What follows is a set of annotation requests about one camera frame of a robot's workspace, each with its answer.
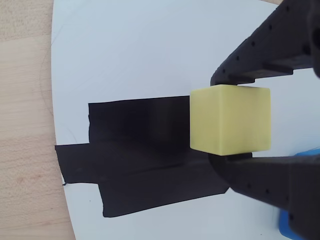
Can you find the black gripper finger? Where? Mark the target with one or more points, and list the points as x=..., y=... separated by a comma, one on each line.
x=275, y=180
x=275, y=45

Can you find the yellow cube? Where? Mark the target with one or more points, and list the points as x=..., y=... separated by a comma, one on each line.
x=230, y=120

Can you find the blue rectangular bin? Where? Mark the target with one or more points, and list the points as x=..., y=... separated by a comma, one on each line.
x=283, y=225

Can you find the white board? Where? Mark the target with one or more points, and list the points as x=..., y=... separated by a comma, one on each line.
x=150, y=50

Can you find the black tape patch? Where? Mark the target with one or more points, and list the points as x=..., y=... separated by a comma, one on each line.
x=137, y=150

